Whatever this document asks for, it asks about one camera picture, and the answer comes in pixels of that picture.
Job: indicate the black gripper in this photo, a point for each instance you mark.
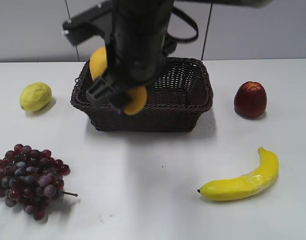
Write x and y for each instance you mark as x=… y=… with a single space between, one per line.
x=135 y=54

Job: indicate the yellow orange mango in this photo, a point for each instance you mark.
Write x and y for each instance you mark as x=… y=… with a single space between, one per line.
x=138 y=96

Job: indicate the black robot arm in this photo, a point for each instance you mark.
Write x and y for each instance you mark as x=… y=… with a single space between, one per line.
x=97 y=21

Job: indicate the dark woven wicker basket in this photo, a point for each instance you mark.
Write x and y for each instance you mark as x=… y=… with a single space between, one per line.
x=175 y=102

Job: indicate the yellow lemon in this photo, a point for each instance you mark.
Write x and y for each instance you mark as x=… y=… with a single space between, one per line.
x=35 y=96

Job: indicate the purple grape bunch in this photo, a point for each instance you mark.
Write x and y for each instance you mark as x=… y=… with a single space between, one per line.
x=32 y=179

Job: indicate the dark red apple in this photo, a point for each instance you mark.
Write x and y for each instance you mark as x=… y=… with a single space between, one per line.
x=250 y=100

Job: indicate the yellow banana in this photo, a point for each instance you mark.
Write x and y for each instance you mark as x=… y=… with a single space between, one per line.
x=246 y=185

